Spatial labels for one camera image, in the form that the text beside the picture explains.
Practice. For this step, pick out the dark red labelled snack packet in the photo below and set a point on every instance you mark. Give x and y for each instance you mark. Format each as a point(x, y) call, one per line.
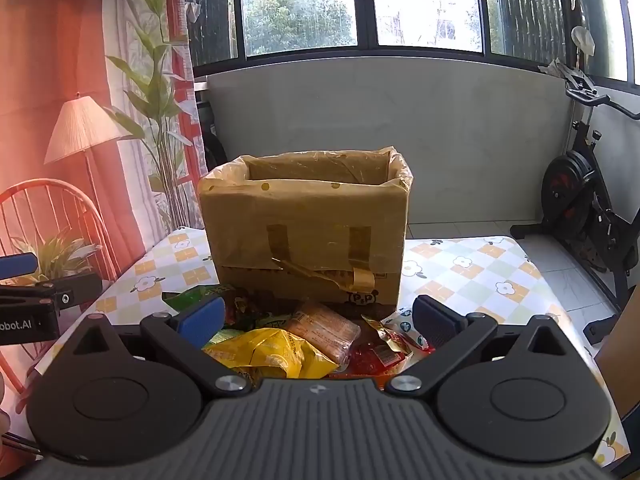
point(365, 362)

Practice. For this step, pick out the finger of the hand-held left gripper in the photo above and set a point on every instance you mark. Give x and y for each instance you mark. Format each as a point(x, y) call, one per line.
point(17, 265)
point(75, 290)

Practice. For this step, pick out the green snack packet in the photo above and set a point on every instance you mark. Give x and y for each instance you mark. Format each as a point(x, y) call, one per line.
point(185, 300)

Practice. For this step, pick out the printed wall cloth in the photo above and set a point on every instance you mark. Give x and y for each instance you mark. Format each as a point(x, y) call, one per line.
point(75, 60)

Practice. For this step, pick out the dark printed snack packet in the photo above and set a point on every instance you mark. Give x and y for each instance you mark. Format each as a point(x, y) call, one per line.
point(245, 307)

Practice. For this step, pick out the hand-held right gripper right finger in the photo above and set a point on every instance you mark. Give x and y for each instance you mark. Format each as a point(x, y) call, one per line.
point(435, 320)

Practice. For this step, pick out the black exercise bike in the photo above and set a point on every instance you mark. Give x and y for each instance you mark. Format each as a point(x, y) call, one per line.
point(575, 185)

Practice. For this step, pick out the yellow snack packet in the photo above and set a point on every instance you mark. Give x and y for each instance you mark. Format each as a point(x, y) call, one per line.
point(265, 350)

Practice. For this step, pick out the brown cardboard sheet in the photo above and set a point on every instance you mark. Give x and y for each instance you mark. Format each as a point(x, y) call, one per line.
point(620, 350)

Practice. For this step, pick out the gold and red snack packet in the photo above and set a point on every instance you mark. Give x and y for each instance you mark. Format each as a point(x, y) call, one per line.
point(387, 335)

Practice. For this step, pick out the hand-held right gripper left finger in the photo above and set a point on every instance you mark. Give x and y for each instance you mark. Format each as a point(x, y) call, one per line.
point(202, 317)

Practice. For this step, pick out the grey rag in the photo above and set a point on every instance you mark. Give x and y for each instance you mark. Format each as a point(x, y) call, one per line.
point(565, 72)

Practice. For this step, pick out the clear-wrapped biscuit pack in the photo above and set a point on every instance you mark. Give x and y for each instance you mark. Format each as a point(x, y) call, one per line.
point(320, 330)

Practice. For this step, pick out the white and blue snack packet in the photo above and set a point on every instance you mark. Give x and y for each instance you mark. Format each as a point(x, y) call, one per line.
point(406, 324)

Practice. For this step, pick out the taped brown cardboard box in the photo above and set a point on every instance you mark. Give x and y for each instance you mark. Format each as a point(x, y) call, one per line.
point(305, 230)

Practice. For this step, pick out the floral checkered tablecloth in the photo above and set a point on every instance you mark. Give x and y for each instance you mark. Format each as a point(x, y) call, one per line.
point(475, 270)

